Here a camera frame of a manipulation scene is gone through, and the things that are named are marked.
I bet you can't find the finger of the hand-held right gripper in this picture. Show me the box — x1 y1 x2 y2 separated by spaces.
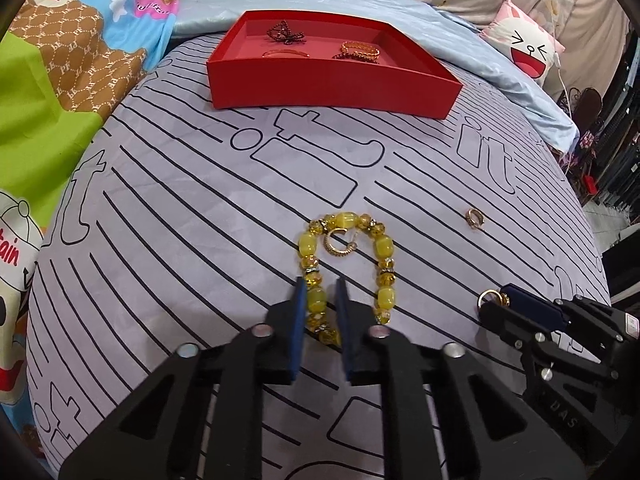
500 284 628 346
479 302 551 356

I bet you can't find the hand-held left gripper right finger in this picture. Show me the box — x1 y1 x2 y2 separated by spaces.
335 277 586 480

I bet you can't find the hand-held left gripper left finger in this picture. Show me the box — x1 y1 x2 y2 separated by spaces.
57 276 307 480

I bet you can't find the plain gold ring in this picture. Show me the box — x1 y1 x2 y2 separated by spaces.
476 289 511 311

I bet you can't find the yellow crystal bead bracelet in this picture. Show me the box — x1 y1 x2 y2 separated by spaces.
297 212 398 348

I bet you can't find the red jewelry box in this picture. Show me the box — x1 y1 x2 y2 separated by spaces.
206 10 463 120

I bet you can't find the gold chain bracelet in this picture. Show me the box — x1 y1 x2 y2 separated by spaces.
339 41 381 58

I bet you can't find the purple bead bracelet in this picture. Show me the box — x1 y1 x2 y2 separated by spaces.
267 20 307 46

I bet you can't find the gold hoop earring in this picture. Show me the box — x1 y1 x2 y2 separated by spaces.
322 227 360 258

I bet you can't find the black floral cloth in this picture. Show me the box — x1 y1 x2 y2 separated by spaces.
557 85 608 201

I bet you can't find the light blue sheet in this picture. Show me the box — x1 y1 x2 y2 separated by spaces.
172 0 581 153

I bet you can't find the pink cartoon face pillow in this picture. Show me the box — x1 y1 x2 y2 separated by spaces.
480 0 566 86

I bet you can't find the beige cloth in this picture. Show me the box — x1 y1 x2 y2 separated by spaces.
550 0 631 101

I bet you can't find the cartoon monkey blanket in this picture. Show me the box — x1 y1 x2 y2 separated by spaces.
0 0 183 461

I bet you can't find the white cable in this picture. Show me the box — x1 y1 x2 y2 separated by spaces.
542 0 571 111

